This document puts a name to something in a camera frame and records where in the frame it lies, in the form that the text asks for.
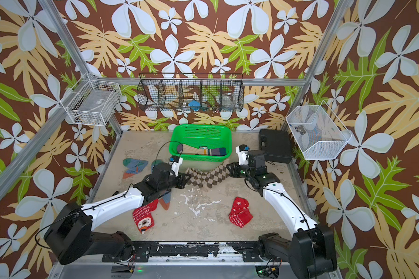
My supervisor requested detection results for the white mesh basket right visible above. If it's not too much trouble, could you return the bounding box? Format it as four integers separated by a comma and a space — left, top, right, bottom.
286, 101, 352, 160

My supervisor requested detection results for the black left camera cable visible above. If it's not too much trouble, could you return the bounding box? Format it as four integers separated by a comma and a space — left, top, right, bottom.
155, 140, 185, 165

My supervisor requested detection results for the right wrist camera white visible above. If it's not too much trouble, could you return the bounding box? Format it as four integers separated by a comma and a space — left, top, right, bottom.
235, 144, 250, 166

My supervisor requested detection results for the cream purple striped sock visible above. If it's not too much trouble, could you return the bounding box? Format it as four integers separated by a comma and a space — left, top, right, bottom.
177, 144, 227, 156

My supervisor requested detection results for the black plastic tool case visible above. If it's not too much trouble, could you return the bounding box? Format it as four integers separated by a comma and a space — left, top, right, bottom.
258, 129, 293, 163

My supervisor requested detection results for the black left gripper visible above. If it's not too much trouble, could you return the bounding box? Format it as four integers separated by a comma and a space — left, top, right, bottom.
158, 171, 192, 194

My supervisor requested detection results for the white wire basket left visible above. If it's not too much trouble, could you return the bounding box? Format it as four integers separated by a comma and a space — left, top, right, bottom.
63, 74, 122, 127

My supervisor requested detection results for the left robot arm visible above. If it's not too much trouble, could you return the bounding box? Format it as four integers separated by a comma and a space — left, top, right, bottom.
43, 163, 191, 265

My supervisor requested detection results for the brown argyle sock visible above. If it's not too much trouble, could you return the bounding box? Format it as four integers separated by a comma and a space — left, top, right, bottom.
186, 163, 229, 189

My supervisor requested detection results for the blue green orange sock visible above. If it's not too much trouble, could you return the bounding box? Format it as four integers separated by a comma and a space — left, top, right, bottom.
123, 158, 149, 179
151, 159, 172, 210

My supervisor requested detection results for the red christmas sock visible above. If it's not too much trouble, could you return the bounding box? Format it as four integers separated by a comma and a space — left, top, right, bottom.
229, 197, 253, 228
132, 199, 158, 234

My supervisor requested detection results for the green plastic basket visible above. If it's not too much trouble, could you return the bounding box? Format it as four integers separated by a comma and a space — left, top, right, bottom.
169, 124, 232, 162

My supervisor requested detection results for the black wire shelf basket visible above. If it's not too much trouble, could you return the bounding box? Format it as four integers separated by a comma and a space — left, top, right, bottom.
135, 73, 244, 112

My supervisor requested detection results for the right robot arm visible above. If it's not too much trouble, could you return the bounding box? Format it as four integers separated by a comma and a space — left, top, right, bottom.
227, 145, 338, 279

